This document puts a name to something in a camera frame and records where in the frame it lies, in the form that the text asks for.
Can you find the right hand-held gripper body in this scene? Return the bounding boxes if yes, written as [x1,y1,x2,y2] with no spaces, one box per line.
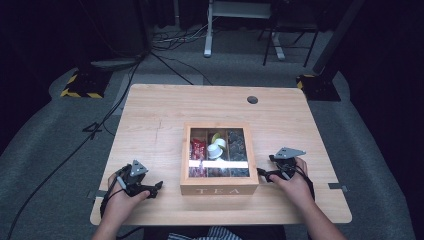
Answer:
[269,147,307,181]

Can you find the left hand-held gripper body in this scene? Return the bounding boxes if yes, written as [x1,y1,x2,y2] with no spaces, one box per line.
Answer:
[114,159,153,198]

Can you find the wooden tea box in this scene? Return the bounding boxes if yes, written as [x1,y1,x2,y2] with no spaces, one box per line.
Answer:
[179,121,260,196]

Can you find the person's right hand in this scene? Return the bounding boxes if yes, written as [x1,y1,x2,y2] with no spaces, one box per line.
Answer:
[269,158,316,211]

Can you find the person's left hand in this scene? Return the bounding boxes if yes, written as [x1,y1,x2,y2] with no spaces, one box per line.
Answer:
[103,171,151,226]

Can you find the pile of dark tea bags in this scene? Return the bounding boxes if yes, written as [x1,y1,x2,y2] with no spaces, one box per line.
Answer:
[228,129,250,178]

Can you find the grey tape strip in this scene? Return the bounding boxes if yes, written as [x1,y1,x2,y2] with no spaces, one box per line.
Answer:
[328,182,350,193]
[87,189,108,200]

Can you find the large white coffee capsule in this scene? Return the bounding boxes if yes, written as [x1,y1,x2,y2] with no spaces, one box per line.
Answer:
[207,143,224,160]

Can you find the striped clothing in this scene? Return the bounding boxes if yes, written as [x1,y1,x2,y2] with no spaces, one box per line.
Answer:
[166,225,244,240]

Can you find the black stand with slanted pole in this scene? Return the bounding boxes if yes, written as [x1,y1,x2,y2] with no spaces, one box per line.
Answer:
[295,0,366,102]

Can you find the black stand striped base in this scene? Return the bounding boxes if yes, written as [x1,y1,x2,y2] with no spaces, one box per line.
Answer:
[60,65,113,99]

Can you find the black metal chair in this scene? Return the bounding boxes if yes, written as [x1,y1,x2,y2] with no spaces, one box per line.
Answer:
[258,0,320,68]

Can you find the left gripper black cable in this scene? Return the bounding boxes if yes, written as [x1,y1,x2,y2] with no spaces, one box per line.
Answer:
[99,166,131,219]

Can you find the long black floor cable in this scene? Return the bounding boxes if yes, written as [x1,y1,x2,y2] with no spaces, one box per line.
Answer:
[6,53,148,240]

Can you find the thin black floor cable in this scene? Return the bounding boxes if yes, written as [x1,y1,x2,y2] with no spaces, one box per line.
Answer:
[149,52,214,86]

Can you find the tangle of floor cables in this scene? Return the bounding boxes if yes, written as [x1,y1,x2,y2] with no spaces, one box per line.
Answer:
[152,23,208,52]

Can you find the white desk frame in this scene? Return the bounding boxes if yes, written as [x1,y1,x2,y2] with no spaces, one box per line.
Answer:
[203,0,286,61]

